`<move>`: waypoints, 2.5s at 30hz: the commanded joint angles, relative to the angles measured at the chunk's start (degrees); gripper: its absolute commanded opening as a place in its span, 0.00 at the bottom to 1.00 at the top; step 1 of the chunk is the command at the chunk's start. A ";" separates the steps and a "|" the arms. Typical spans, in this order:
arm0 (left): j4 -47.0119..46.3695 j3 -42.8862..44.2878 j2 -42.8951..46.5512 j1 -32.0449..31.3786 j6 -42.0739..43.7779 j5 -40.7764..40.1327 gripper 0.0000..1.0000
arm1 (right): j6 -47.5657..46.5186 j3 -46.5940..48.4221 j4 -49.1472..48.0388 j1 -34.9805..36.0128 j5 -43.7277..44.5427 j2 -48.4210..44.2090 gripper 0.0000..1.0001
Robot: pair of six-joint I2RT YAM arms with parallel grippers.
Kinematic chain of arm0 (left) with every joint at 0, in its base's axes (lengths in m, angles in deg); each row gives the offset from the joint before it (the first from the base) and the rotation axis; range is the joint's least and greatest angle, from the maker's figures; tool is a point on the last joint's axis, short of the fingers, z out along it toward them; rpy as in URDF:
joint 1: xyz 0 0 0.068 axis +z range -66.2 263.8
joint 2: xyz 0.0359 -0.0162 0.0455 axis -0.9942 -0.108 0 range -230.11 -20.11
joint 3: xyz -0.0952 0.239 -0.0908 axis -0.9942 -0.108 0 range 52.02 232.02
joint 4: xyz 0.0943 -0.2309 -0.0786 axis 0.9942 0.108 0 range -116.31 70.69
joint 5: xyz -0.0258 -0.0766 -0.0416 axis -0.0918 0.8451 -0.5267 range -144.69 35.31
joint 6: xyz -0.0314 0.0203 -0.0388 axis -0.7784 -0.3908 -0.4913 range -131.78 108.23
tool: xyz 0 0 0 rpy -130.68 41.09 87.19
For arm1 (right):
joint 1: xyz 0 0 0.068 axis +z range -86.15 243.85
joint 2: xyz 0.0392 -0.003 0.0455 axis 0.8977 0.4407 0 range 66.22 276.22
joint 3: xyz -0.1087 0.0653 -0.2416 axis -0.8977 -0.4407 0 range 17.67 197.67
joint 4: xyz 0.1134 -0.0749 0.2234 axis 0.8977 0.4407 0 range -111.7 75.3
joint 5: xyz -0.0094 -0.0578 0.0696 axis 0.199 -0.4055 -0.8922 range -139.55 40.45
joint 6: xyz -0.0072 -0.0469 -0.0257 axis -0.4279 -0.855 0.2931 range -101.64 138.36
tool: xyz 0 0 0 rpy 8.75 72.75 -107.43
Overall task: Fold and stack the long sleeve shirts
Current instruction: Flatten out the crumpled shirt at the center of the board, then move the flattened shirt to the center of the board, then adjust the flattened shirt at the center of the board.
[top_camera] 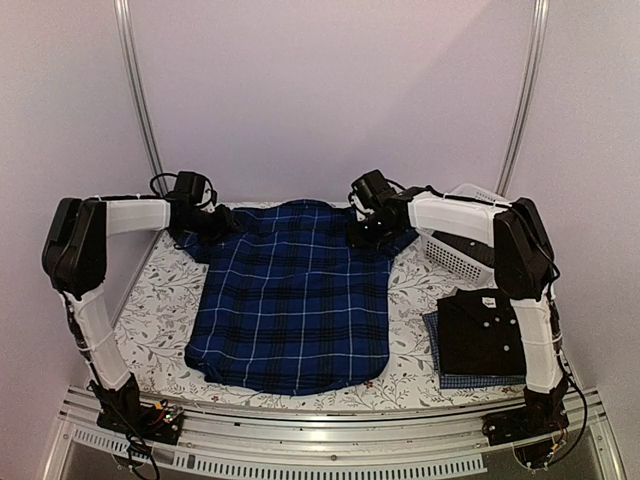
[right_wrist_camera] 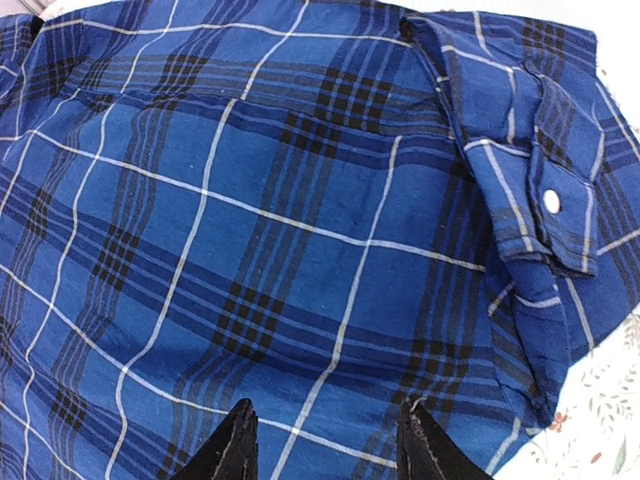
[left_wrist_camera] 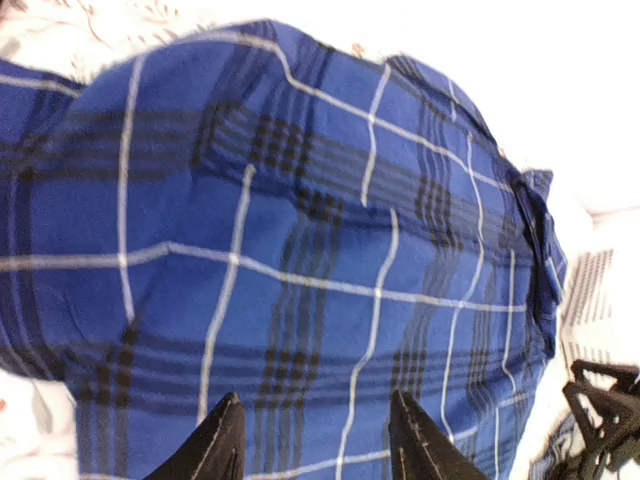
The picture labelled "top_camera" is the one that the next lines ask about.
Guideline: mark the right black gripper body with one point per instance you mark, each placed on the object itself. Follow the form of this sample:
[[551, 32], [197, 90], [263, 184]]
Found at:
[[375, 234]]

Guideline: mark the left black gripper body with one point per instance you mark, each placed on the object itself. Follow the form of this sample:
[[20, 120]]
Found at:
[[211, 229]]

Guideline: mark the blue plaid long sleeve shirt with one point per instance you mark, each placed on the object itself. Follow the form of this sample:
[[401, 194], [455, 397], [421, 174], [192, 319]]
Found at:
[[288, 307]]

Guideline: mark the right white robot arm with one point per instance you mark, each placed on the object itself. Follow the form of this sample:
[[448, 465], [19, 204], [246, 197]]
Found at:
[[524, 269]]

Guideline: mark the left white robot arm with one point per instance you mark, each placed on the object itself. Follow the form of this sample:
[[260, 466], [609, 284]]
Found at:
[[75, 260]]

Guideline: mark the white plastic basket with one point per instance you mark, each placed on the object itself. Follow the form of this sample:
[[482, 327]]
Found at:
[[456, 262]]

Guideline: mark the floral tablecloth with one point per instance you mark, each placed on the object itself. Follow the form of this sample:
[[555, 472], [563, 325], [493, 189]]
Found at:
[[156, 322]]

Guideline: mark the folded blue checked shirt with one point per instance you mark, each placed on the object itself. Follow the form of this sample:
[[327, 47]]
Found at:
[[463, 381]]

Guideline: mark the black shirt in basket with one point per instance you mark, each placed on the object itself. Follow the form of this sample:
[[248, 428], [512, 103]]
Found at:
[[473, 249]]

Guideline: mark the folded black shirt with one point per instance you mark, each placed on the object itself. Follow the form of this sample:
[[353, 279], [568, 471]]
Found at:
[[478, 334]]

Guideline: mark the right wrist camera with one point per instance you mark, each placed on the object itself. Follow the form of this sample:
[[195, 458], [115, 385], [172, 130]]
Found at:
[[369, 193]]

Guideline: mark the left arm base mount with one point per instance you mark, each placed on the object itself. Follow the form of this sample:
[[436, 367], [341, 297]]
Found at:
[[122, 412]]

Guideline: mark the aluminium front rail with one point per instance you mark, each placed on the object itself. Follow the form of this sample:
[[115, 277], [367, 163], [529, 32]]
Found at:
[[233, 442]]

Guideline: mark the left aluminium post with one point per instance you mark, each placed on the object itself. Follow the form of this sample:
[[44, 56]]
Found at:
[[124, 22]]

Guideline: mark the aluminium post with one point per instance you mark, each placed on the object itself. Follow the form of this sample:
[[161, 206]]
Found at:
[[124, 22], [527, 90]]

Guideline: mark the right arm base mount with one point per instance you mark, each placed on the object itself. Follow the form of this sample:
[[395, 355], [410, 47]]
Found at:
[[542, 414]]

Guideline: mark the right aluminium post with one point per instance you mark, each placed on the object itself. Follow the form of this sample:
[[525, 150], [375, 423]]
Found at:
[[527, 90]]

